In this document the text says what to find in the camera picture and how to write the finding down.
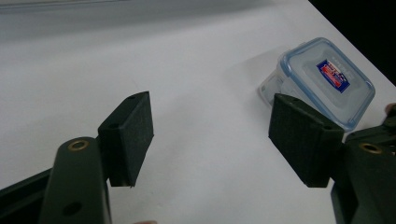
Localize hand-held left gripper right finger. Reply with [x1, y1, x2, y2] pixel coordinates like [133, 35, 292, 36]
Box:
[267, 92, 346, 189]

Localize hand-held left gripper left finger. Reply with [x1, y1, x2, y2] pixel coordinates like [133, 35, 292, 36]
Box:
[97, 91, 155, 189]

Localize small clear plastic food container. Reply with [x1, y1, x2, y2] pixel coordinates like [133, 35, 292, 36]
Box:
[257, 36, 376, 133]

